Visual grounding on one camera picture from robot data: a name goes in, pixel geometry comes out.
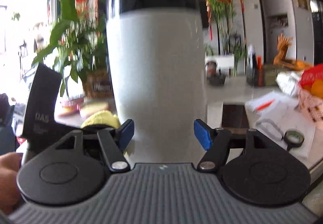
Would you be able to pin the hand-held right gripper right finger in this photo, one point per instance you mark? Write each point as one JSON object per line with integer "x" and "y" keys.
{"x": 203, "y": 133}

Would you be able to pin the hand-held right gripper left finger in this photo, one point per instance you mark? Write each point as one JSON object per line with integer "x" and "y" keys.
{"x": 126, "y": 133}

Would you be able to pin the yellow cleaning cloth black trim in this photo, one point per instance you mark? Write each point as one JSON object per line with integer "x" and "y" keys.
{"x": 101, "y": 119}

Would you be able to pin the white mug with black rim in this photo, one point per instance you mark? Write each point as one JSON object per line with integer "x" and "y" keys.
{"x": 156, "y": 62}

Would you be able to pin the person's left hand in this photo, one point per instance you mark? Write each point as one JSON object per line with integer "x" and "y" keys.
{"x": 8, "y": 178}

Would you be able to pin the black bag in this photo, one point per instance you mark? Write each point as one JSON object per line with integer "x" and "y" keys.
{"x": 5, "y": 107}

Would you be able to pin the small dark wicker basket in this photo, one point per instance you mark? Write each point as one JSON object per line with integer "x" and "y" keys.
{"x": 217, "y": 80}

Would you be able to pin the woven basket planter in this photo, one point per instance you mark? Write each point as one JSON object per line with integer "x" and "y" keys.
{"x": 98, "y": 85}

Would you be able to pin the peace lily plant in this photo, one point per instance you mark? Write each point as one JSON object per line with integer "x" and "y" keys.
{"x": 73, "y": 44}

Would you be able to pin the pug figurine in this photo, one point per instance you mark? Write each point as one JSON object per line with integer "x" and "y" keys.
{"x": 211, "y": 67}

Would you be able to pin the white low cabinet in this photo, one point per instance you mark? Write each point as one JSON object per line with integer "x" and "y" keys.
{"x": 227, "y": 62}

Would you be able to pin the white paper sheets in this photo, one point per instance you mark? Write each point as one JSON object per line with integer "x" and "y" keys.
{"x": 282, "y": 112}

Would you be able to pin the glass vase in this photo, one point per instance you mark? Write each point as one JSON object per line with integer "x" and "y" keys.
{"x": 224, "y": 45}

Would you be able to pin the hanging green plant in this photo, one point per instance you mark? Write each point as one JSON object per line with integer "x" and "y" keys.
{"x": 15, "y": 16}

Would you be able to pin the black tape roll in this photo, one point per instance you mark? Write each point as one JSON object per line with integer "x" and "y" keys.
{"x": 294, "y": 139}

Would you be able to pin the white printed bag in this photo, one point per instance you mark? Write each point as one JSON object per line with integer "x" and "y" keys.
{"x": 287, "y": 83}

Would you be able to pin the pink plastic basket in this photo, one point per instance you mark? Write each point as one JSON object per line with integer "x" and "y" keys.
{"x": 310, "y": 110}

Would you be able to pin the wooden deer figurine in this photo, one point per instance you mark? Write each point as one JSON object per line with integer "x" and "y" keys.
{"x": 284, "y": 49}

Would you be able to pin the lucky bamboo plant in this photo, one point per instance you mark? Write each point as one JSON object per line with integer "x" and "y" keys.
{"x": 222, "y": 16}

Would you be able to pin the red net bag of oranges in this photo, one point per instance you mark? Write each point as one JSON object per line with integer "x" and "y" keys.
{"x": 313, "y": 80}

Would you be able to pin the white tall cabinet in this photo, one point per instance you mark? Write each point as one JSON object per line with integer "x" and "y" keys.
{"x": 277, "y": 32}

